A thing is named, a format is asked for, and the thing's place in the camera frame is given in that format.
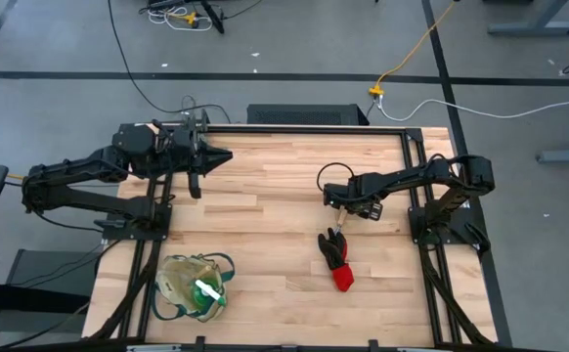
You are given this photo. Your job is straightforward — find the red and black garden glove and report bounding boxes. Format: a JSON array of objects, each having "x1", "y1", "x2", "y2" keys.
[{"x1": 317, "y1": 226, "x2": 356, "y2": 293}]

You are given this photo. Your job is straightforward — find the black computer case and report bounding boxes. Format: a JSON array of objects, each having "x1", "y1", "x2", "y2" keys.
[{"x1": 245, "y1": 103, "x2": 371, "y2": 127}]

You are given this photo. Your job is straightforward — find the beige gardening bag green straps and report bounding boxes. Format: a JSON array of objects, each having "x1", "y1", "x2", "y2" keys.
[{"x1": 150, "y1": 251, "x2": 237, "y2": 324}]

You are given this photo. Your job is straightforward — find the black cart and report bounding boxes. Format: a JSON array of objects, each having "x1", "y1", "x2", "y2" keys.
[{"x1": 0, "y1": 247, "x2": 101, "y2": 351}]

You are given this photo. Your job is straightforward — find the grey floor bar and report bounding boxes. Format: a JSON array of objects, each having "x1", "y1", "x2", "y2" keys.
[{"x1": 535, "y1": 149, "x2": 569, "y2": 164}]

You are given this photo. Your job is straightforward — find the white floor cable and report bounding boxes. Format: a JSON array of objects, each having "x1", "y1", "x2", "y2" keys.
[{"x1": 375, "y1": 90, "x2": 569, "y2": 123}]

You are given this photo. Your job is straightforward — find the yellow floor cable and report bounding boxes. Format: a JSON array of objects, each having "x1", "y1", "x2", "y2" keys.
[{"x1": 368, "y1": 0, "x2": 458, "y2": 98}]

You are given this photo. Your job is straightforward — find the white and yellow cable bundle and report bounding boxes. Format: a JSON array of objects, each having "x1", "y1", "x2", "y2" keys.
[{"x1": 139, "y1": 0, "x2": 216, "y2": 33}]

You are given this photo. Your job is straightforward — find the black aluminium table frame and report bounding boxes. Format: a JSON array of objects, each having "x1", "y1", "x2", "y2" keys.
[{"x1": 81, "y1": 121, "x2": 500, "y2": 352}]

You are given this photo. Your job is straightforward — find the green spray bottle white trigger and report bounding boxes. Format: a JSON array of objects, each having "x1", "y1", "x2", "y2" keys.
[{"x1": 192, "y1": 277, "x2": 228, "y2": 308}]

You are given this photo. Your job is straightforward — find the black stand leg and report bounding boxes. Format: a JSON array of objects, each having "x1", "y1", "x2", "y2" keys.
[{"x1": 197, "y1": 0, "x2": 227, "y2": 35}]

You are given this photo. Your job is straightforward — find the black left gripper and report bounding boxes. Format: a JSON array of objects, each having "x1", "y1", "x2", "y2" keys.
[{"x1": 170, "y1": 113, "x2": 235, "y2": 177}]

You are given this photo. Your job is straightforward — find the grey desk foot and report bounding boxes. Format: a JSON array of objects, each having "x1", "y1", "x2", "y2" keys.
[{"x1": 486, "y1": 0, "x2": 569, "y2": 37}]

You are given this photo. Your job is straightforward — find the wooden-handled garden fork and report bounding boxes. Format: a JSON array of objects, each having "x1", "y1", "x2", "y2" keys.
[{"x1": 333, "y1": 207, "x2": 349, "y2": 235}]

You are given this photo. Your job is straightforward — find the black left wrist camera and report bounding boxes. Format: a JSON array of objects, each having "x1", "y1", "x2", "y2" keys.
[{"x1": 188, "y1": 170, "x2": 203, "y2": 200}]

